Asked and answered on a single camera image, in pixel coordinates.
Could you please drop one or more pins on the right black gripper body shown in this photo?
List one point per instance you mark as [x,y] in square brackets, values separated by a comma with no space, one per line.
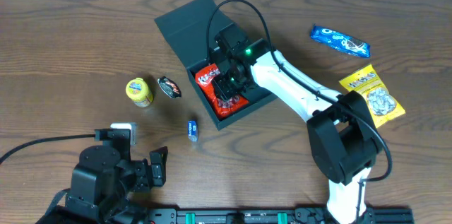
[223,87]

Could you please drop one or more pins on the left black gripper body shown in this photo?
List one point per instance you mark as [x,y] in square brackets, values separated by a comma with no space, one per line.
[142,174]

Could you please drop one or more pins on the red snack bag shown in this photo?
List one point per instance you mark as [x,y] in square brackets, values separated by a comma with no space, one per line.
[223,109]

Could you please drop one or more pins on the yellow Mentos gum bottle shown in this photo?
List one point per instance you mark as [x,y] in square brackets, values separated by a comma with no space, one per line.
[139,92]

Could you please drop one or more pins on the blue Oreo cookie pack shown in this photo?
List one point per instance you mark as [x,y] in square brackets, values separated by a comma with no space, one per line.
[340,42]

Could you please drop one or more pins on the yellow snack bag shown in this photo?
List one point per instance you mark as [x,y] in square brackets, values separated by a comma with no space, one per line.
[382,105]

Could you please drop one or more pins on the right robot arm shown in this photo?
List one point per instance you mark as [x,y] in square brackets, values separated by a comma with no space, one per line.
[342,136]

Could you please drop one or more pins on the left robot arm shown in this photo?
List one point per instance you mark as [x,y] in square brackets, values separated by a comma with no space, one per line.
[101,182]

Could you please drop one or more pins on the blue Eclipse mint tin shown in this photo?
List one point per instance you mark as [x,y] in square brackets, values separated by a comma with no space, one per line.
[192,130]

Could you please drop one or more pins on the black open gift box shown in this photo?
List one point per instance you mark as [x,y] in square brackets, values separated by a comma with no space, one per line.
[184,29]

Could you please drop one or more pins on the black Mars candy wrapper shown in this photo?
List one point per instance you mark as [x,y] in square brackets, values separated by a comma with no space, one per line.
[169,87]

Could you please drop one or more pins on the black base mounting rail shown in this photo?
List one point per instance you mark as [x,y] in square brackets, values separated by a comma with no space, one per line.
[303,215]

